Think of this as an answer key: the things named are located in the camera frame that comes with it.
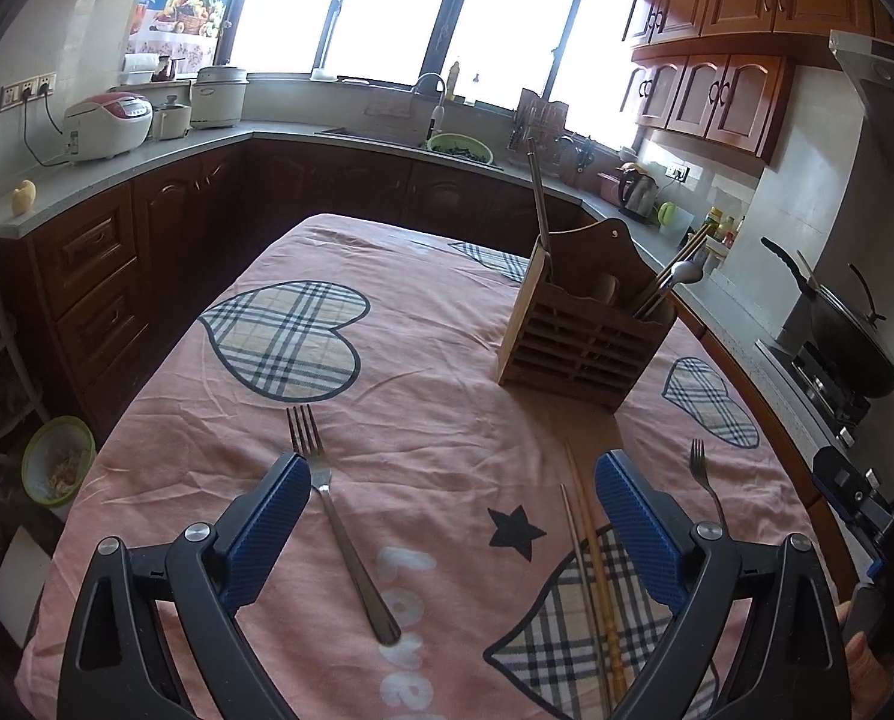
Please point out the small white pot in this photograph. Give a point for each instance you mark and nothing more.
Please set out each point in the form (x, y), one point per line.
(171, 120)

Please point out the white board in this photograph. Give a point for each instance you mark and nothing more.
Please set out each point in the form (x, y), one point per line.
(19, 585)

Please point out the double wall power outlet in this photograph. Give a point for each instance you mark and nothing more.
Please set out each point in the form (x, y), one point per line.
(31, 90)

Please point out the green bowl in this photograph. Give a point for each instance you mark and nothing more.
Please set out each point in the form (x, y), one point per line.
(57, 457)

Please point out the kitchen faucet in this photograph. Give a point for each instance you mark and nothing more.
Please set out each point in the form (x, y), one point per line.
(433, 101)

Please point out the paper towel roll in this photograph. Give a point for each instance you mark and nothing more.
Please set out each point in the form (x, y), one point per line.
(139, 66)

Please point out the pink plaid heart tablecloth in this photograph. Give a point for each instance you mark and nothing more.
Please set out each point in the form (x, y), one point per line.
(417, 427)

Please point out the person's right hand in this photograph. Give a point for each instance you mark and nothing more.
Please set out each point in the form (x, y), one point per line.
(863, 679)

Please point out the dark chopstick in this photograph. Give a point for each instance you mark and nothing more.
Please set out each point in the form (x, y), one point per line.
(535, 195)
(541, 202)

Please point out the green basin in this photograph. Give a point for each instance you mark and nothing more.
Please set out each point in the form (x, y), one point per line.
(458, 146)

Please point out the wooden slatted utensil holder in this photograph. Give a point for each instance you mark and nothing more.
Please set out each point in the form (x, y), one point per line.
(582, 345)

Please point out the large white cooker pot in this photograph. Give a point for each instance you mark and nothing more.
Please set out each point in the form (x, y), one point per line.
(218, 96)

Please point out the metal spoon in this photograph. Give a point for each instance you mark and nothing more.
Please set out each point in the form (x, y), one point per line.
(685, 270)

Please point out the large metal fork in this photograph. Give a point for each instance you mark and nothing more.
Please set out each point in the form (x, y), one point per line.
(334, 525)

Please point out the gas stove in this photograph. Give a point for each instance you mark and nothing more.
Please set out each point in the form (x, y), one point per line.
(826, 394)

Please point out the black wok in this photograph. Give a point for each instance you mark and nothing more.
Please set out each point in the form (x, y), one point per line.
(856, 349)

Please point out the small metal fork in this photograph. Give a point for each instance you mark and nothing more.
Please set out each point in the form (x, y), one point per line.
(698, 461)

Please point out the white pink rice cooker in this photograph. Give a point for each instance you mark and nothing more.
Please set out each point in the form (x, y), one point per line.
(109, 127)

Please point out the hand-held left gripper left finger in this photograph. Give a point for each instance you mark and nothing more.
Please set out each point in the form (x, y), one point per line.
(267, 532)

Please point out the bottle on windowsill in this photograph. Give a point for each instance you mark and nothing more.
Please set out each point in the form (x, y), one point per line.
(456, 81)

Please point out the yellow fruit shaped item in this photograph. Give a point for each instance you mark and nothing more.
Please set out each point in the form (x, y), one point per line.
(23, 196)

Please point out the seasoning bottles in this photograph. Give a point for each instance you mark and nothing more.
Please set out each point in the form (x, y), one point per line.
(719, 229)

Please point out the green apple shaped item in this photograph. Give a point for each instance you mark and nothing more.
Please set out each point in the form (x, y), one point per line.
(666, 212)

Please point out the brown wooden chopstick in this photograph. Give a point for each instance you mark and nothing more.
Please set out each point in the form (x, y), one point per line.
(668, 277)
(594, 562)

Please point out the electric kettle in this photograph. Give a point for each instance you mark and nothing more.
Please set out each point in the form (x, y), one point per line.
(640, 191)

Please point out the wooden wall cabinets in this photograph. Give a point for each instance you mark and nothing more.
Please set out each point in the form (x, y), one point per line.
(739, 37)

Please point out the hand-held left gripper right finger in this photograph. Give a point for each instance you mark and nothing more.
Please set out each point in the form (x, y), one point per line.
(638, 525)

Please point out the grey kitchen countertop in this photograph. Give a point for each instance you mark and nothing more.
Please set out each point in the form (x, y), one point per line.
(117, 180)

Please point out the light wooden chopstick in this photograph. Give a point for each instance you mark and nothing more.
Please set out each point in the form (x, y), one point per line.
(676, 266)

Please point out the fruit wall poster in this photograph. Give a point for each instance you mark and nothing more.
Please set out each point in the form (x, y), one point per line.
(184, 4)

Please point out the dark red jug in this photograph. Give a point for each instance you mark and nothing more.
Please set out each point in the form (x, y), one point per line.
(166, 69)

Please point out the range hood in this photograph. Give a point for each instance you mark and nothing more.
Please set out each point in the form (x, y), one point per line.
(878, 90)

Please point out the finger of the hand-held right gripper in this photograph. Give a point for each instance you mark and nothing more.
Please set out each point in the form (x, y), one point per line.
(848, 491)

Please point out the round wooden spoon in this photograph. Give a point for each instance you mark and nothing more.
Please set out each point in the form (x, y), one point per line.
(606, 289)

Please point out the kitchen window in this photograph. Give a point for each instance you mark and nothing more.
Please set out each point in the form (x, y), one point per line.
(447, 7)

